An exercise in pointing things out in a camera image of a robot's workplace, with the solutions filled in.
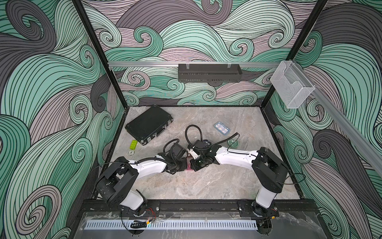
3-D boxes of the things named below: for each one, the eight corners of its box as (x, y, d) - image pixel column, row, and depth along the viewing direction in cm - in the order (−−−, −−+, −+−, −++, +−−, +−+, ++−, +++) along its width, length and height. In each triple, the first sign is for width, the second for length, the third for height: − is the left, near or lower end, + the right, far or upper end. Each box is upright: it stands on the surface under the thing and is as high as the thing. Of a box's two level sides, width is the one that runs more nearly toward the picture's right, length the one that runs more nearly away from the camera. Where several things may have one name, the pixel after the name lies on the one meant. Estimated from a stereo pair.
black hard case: (127, 131, 107) (124, 125, 102) (156, 109, 121) (155, 104, 116) (145, 146, 99) (142, 141, 94) (174, 121, 113) (173, 116, 108)
